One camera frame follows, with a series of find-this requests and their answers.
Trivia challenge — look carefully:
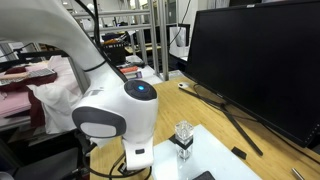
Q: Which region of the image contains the orange book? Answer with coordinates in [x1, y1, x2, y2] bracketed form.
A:
[119, 65, 139, 75]

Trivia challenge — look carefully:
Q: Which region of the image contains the white box appliance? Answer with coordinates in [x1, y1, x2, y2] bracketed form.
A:
[169, 25, 191, 58]

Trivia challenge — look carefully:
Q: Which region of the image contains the clear cube stack on black base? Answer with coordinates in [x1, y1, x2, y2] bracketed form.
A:
[174, 120, 195, 162]

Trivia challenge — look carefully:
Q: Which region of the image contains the black mesh basket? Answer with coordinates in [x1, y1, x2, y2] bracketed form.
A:
[101, 41, 127, 67]

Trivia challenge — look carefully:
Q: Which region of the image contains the white table mat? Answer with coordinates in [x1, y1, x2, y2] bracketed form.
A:
[151, 124, 263, 180]

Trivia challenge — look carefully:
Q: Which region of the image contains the black monitor stand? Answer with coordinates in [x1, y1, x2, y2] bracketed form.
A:
[179, 87, 264, 157]

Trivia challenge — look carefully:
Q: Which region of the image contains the flat black device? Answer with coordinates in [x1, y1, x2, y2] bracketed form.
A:
[192, 170, 216, 180]

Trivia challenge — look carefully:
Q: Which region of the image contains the small black block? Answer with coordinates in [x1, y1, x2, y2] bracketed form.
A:
[231, 146, 248, 160]

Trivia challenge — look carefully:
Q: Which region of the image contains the white cloth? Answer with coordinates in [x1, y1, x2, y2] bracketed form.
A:
[27, 54, 86, 135]

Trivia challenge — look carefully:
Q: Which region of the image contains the large black computer monitor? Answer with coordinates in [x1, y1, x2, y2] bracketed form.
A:
[184, 0, 320, 149]

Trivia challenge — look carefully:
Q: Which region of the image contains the white background robot figure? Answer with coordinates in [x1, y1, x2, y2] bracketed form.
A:
[85, 2, 96, 14]

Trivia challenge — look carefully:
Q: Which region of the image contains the grey keyboard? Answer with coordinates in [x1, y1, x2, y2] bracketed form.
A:
[0, 68, 56, 86]

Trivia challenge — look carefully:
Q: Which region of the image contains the dark red cloth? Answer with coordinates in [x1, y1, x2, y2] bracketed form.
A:
[0, 65, 58, 128]

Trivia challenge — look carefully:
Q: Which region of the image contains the black horizontal bar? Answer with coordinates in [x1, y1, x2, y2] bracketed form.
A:
[16, 49, 69, 62]

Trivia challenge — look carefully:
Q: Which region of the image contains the dark grey chair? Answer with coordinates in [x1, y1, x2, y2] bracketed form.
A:
[0, 146, 81, 180]

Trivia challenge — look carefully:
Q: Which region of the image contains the pink cloth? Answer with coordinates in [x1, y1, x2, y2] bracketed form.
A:
[0, 89, 33, 118]

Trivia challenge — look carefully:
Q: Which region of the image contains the silver metal cylinder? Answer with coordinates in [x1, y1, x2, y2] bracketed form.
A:
[291, 167, 306, 180]

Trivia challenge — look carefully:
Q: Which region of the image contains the vertical aluminium frame post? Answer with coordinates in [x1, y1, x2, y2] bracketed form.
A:
[157, 0, 170, 82]
[146, 0, 161, 76]

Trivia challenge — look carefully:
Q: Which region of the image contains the horizontal aluminium frame rail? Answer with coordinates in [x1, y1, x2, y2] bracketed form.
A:
[71, 9, 152, 20]
[84, 23, 153, 36]

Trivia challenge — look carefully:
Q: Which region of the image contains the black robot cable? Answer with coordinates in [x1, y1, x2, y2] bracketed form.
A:
[74, 0, 153, 180]

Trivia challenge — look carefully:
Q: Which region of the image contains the slanted aluminium frame post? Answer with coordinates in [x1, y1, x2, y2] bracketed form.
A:
[68, 56, 92, 96]

